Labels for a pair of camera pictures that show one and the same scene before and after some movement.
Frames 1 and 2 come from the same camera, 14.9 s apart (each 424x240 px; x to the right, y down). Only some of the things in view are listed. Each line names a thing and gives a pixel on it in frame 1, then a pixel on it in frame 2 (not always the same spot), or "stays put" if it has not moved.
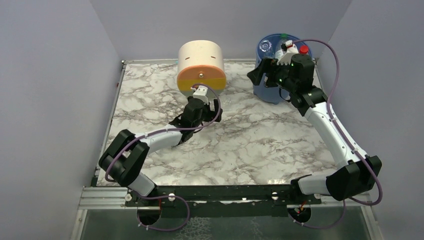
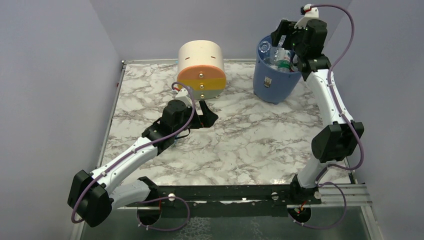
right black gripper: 267,70 -> 283,32
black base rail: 221,200 stays put
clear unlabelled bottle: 227,101 -> 273,56
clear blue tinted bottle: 265,47 stays put
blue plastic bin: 265,49 stays put
